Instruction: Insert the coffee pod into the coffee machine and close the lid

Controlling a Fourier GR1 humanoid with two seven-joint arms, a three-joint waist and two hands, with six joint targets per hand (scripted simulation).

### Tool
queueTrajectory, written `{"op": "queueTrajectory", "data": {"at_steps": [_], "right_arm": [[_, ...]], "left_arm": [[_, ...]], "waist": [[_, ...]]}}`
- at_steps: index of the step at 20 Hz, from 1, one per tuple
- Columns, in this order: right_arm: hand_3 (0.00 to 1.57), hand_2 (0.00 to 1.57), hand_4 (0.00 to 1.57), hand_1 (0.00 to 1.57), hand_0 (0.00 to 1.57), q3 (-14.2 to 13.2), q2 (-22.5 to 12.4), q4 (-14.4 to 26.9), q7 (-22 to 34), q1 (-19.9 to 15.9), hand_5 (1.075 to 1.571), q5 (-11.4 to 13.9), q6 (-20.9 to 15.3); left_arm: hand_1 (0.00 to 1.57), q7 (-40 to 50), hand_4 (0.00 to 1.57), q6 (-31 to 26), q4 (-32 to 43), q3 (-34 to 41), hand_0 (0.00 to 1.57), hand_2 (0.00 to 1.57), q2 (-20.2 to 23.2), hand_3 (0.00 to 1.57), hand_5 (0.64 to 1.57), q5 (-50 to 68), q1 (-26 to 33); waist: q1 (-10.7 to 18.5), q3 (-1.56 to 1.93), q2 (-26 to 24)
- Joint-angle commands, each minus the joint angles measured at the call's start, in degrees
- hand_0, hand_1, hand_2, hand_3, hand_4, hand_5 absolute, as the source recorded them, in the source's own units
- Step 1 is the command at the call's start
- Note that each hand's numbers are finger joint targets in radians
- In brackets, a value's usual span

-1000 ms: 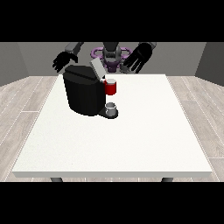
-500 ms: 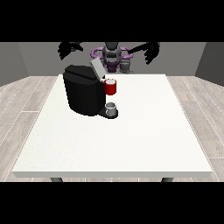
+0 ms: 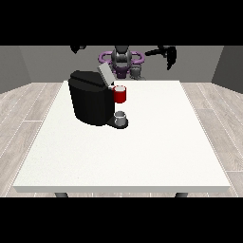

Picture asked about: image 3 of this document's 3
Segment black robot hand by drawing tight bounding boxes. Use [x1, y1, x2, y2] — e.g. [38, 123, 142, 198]
[144, 46, 178, 71]
[69, 46, 87, 54]

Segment pale grey machine lid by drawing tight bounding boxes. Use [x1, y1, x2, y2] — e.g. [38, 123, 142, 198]
[97, 62, 115, 87]

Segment small grey coffee pod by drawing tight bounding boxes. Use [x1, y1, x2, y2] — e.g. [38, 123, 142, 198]
[129, 65, 142, 80]

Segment black coffee machine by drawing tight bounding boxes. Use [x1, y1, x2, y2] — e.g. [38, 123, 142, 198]
[67, 69, 129, 129]

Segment red pod holder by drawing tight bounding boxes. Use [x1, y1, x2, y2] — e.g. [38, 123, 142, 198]
[112, 84, 128, 104]

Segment grey robot trunk purple rings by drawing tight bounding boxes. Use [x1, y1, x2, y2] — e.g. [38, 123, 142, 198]
[98, 46, 146, 80]

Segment small grey cup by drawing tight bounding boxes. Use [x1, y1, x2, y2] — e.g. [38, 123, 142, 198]
[113, 110, 128, 126]

